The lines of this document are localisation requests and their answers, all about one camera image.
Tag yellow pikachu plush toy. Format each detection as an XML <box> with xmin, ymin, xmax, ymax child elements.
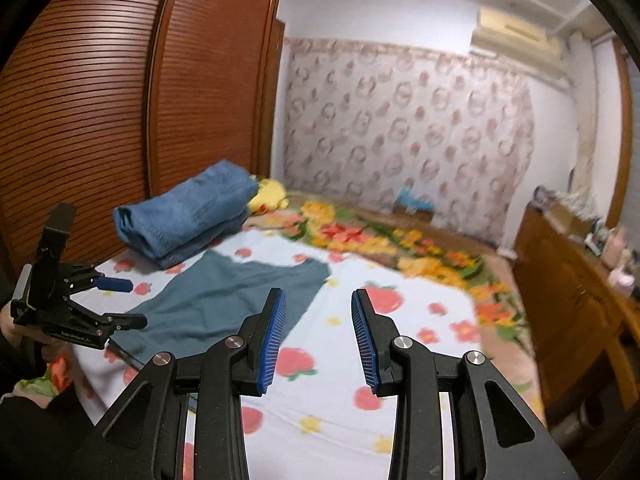
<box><xmin>248</xmin><ymin>178</ymin><xmax>288</xmax><ymax>216</ymax></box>

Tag pink thermos bottle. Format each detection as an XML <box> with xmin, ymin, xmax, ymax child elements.
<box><xmin>601</xmin><ymin>226</ymin><xmax>627</xmax><ymax>269</ymax></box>

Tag floral orange green blanket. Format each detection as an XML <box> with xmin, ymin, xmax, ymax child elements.
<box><xmin>247</xmin><ymin>192</ymin><xmax>544</xmax><ymax>415</ymax></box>

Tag folded blue denim jeans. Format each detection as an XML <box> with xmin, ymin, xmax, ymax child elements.
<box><xmin>113</xmin><ymin>159</ymin><xmax>258</xmax><ymax>269</ymax></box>

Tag cardboard box on cabinet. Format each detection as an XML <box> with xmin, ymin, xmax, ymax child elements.
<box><xmin>546</xmin><ymin>200</ymin><xmax>594</xmax><ymax>238</ymax></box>

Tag pink ring pattern curtain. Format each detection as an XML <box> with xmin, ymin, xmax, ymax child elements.
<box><xmin>283</xmin><ymin>38</ymin><xmax>535</xmax><ymax>244</ymax></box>

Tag teal green shorts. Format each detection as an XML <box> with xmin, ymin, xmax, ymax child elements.
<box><xmin>111</xmin><ymin>250</ymin><xmax>330</xmax><ymax>366</ymax></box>

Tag wooden louvered wardrobe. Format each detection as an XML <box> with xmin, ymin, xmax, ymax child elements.
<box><xmin>1</xmin><ymin>0</ymin><xmax>281</xmax><ymax>276</ymax></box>

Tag left hand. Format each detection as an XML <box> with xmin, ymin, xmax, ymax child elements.
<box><xmin>1</xmin><ymin>304</ymin><xmax>66</xmax><ymax>363</ymax></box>

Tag cardboard box with blue bag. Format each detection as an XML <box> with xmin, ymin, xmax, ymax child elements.
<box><xmin>393</xmin><ymin>188</ymin><xmax>435</xmax><ymax>223</ymax></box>

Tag cream wall air conditioner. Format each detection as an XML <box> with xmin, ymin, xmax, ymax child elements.
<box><xmin>471</xmin><ymin>6</ymin><xmax>566</xmax><ymax>77</ymax></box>

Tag cream lace side curtain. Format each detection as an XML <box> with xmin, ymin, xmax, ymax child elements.
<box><xmin>568</xmin><ymin>30</ymin><xmax>598</xmax><ymax>196</ymax></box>

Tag wooden sideboard cabinet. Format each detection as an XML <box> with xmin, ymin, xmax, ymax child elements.
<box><xmin>512</xmin><ymin>206</ymin><xmax>640</xmax><ymax>430</ymax></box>

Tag white strawberry flower bedsheet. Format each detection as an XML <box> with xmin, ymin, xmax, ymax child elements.
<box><xmin>64</xmin><ymin>224</ymin><xmax>484</xmax><ymax>480</ymax></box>

